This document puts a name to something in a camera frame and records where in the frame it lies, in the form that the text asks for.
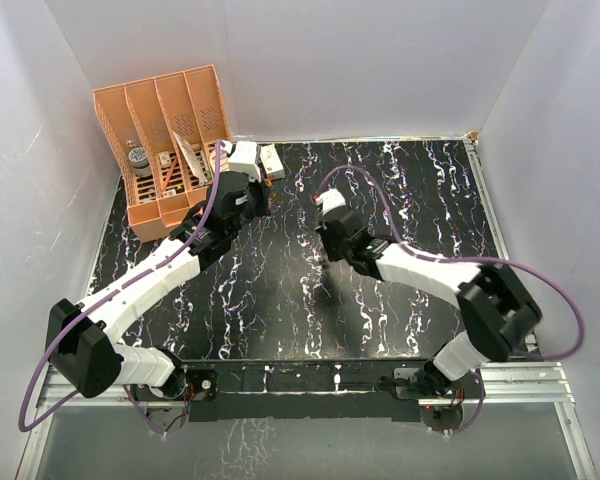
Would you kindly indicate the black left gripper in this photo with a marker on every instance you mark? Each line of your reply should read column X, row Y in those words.
column 262, row 192

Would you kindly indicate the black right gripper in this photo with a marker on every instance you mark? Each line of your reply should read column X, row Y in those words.
column 331, row 254

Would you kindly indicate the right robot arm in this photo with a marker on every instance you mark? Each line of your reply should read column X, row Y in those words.
column 497, row 310

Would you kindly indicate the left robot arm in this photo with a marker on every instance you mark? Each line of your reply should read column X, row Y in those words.
column 84, row 338

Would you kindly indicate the small white cardboard box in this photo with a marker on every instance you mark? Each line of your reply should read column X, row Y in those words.
column 272, row 164

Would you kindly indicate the white paper card in organizer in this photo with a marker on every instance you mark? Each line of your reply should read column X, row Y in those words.
column 192, row 160

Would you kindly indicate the small white eraser box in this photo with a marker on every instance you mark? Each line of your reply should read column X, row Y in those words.
column 165, row 159

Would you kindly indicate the orange plastic file organizer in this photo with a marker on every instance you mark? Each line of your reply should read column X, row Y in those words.
column 148, row 111

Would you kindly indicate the grey round tin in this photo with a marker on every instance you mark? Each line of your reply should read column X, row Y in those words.
column 138, row 160

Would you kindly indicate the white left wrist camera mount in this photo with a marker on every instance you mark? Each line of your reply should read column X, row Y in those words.
column 245, row 158

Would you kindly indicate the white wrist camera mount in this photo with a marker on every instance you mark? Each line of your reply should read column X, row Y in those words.
column 328, row 201
column 245, row 158

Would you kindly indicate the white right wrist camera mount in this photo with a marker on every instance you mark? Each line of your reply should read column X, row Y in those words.
column 328, row 201

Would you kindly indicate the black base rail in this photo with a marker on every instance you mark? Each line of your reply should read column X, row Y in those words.
column 318, row 389

